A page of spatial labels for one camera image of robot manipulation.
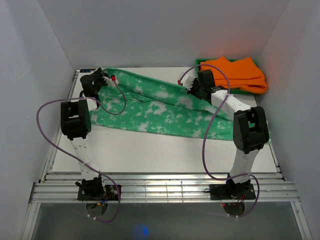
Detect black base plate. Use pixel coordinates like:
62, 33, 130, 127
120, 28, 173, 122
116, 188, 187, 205
77, 184, 122, 201
209, 183, 256, 200

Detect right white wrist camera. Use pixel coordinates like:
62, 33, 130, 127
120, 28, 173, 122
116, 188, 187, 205
177, 72, 195, 91

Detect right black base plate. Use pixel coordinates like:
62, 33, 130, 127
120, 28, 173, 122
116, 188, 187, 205
209, 183, 256, 200

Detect black label sticker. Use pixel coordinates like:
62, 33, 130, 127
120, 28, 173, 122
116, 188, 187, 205
79, 68, 96, 73

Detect green plastic tray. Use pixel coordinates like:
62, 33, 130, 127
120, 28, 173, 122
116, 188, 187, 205
195, 58, 252, 95

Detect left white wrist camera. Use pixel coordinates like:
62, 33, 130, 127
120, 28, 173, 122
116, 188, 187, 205
103, 75, 119, 87

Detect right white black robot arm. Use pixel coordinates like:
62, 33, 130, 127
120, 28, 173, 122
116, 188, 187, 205
180, 70, 270, 201

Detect orange folded trousers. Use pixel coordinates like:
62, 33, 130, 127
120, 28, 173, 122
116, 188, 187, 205
200, 56, 268, 94

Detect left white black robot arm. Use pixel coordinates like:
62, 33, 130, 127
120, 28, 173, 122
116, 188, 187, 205
60, 67, 108, 201

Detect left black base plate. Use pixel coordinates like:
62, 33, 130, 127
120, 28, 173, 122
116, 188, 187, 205
77, 184, 122, 201

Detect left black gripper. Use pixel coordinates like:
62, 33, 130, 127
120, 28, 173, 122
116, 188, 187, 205
90, 68, 110, 95

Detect green white tie-dye trousers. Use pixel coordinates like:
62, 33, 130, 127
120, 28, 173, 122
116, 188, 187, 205
90, 68, 233, 141

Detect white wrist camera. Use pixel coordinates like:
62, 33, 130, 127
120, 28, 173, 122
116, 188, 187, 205
103, 75, 119, 87
177, 72, 195, 91

